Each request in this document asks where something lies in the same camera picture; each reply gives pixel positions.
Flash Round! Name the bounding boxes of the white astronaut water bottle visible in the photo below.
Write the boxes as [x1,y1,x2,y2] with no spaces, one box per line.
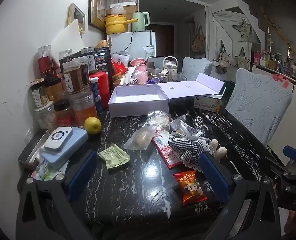
[159,56,180,83]

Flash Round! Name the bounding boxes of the orange jar with clear lid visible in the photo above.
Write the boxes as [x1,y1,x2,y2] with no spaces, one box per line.
[70,91,99,122]

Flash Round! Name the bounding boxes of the amber jar with black lid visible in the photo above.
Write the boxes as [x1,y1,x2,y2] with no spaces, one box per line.
[45,77,65,103]

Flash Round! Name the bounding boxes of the red spice jar black lid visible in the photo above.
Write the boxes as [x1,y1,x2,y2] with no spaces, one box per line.
[53,99,76,127]

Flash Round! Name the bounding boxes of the small wooden frame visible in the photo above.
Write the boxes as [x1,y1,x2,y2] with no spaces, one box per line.
[66,3,87,34]

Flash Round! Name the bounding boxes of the white paper sheet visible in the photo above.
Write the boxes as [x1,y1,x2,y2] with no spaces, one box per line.
[49,19,85,56]

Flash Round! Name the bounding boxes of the pile of red packets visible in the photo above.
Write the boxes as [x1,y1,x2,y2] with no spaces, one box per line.
[110,57,129,78]

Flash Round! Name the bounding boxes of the brown patterned tote bag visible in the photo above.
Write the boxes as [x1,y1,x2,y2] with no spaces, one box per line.
[190,25,207,54]

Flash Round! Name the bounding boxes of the black power cable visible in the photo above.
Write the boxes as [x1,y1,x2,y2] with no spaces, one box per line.
[124,31,136,53]

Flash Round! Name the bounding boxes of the black printed pouch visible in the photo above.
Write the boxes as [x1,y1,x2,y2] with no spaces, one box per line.
[94,47,113,91]

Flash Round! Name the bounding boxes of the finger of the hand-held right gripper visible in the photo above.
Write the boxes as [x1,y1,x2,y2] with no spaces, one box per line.
[264,145,296,179]

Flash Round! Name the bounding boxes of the blue and white carton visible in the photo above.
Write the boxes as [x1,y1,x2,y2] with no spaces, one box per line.
[193,95,225,113]

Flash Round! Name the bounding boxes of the jar with red contents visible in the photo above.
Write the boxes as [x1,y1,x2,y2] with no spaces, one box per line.
[37,45,60,81]

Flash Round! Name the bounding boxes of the small white plush toy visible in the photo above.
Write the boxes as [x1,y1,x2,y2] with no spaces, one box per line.
[208,139,228,161]

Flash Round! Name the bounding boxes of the dark brown door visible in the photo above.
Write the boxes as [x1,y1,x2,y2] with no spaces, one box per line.
[148,24,175,58]

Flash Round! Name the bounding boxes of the pink cup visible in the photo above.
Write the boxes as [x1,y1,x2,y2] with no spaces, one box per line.
[130,58,149,84]

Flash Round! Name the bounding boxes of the clear packet of white pads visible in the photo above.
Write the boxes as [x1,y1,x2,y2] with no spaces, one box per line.
[142,110,172,131]

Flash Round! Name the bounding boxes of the large framed picture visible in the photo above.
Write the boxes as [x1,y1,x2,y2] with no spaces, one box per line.
[88,0,108,33]

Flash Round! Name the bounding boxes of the white and green paper bag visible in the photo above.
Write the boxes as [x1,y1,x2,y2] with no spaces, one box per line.
[143,44,156,58]

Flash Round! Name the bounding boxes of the white storage box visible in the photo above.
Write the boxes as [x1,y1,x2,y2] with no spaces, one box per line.
[146,57,164,69]

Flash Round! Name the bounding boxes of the white device with round dial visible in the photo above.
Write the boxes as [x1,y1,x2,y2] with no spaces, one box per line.
[43,127,74,152]

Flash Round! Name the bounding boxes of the red cloth tag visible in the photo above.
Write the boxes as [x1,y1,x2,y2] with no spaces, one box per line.
[272,73,291,89]

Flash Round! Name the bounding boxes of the light blue instant camera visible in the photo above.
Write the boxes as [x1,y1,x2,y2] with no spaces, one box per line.
[39,127,89,170]

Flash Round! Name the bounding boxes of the white printed tote bag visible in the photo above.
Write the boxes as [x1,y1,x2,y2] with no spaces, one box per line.
[234,47,251,69]

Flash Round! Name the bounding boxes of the yellow lemon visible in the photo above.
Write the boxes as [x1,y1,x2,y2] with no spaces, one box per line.
[84,117,102,136]

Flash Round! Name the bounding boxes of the orange-red snack packet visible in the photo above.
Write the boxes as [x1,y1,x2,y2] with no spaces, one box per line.
[173,170,208,207]

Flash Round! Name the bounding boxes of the red canister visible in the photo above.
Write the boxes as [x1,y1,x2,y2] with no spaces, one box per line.
[89,71,111,111]

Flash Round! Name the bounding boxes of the long red snack packet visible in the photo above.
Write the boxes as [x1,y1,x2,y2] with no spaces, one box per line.
[152,127,184,169]

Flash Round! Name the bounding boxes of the colourful paper leaflets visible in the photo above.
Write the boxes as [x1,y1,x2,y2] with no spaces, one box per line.
[30,160,69,182]

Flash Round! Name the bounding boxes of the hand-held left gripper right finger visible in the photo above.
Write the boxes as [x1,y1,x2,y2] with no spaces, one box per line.
[199,151,281,240]

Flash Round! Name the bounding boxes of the white flat box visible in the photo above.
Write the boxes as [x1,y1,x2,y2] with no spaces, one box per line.
[209,85,227,99]

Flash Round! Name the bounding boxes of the flat metal tin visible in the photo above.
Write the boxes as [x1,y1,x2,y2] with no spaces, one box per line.
[18,129,50,166]

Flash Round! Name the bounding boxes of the clear bag with beige lump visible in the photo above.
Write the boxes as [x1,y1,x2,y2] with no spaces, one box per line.
[123,124,160,151]

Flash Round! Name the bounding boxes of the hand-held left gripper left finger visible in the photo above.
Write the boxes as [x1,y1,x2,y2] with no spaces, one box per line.
[16,149,99,240]

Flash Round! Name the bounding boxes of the green packet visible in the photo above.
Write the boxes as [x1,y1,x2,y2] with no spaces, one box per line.
[97,142,131,169]

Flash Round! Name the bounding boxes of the white cardboard box with lid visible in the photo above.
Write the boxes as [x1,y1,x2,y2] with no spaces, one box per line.
[108,72,227,118]

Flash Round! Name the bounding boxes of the clear jar of white pieces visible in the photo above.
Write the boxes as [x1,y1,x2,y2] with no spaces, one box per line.
[34,102,57,131]

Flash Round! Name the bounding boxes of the pale green electric kettle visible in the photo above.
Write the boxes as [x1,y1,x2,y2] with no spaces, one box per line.
[131,11,151,32]

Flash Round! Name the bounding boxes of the clear silver plastic packet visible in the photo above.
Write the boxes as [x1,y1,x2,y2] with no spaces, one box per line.
[169,114,201,138]

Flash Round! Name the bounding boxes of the yellow cooking pot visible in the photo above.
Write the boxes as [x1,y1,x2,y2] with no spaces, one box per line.
[105,14,139,35]

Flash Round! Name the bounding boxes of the blue tablet tube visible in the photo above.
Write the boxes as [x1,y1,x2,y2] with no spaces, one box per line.
[89,77,104,114]

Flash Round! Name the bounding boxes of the chair with pale leaf cover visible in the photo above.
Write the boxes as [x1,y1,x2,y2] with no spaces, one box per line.
[224,68,294,147]
[182,57,213,82]

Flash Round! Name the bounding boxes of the small jar with white label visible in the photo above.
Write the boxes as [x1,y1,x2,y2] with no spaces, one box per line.
[30,78,50,108]

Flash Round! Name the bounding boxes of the white fridge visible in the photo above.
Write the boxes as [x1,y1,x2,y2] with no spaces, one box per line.
[112,30,156,58]

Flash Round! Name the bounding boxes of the row of cosmetic bottles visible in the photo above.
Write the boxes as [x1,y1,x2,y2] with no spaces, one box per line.
[252,50,296,85]

